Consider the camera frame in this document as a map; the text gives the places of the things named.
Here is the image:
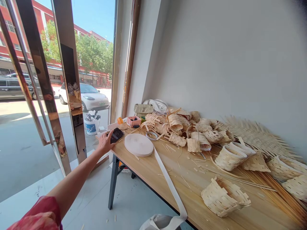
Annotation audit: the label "person's left hand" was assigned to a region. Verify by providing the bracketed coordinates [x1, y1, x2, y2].
[96, 131, 118, 155]

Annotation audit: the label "black smartphone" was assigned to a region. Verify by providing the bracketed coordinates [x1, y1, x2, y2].
[110, 127, 125, 145]

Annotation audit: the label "white bucket with tools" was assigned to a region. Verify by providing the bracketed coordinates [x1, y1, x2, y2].
[83, 110, 101, 136]

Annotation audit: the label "orange object under table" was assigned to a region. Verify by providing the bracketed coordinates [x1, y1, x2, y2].
[118, 162, 136, 180]

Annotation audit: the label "large white ribbon roll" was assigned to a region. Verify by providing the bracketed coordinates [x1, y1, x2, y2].
[124, 133, 188, 222]

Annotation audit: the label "pink plastic box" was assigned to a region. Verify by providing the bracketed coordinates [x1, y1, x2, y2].
[126, 116, 142, 128]

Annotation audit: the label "white car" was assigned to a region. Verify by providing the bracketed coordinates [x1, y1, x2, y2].
[58, 82, 110, 113]

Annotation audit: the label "beige quilted handbag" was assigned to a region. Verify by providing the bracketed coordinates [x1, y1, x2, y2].
[133, 103, 154, 118]

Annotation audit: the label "white crumpled cloth bag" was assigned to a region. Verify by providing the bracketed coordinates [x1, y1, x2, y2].
[149, 98, 170, 114]

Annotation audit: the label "wooden table with metal legs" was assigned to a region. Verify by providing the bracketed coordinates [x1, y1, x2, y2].
[95, 119, 307, 230]

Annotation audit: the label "pile of woven bamboo baskets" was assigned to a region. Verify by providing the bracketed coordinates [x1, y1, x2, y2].
[140, 107, 235, 153]

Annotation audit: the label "green trees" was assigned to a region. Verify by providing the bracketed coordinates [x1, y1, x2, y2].
[40, 20, 114, 82]

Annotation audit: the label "white canvas tote bag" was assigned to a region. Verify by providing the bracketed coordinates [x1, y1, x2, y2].
[139, 213, 188, 230]

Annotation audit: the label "grey van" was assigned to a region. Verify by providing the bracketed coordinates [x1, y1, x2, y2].
[0, 73, 56, 101]

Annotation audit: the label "white-rimmed woven bamboo basket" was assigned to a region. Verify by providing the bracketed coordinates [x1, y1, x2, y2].
[214, 141, 257, 172]
[266, 155, 307, 181]

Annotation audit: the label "unfinished woven bamboo basket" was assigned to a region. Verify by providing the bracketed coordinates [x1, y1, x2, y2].
[201, 176, 252, 218]
[281, 174, 307, 203]

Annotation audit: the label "red brick building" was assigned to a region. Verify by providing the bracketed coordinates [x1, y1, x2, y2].
[0, 0, 113, 88]

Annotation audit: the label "flat woven bamboo piece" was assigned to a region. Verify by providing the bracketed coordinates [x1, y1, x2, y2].
[240, 152, 271, 173]

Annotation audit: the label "large flat woven bamboo mat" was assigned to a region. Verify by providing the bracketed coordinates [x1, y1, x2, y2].
[222, 115, 303, 161]

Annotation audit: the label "bundle of thin bamboo strips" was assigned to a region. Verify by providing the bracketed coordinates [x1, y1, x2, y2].
[236, 167, 307, 227]

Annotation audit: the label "glass door with metal handle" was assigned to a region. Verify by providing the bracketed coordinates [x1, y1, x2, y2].
[0, 0, 88, 177]

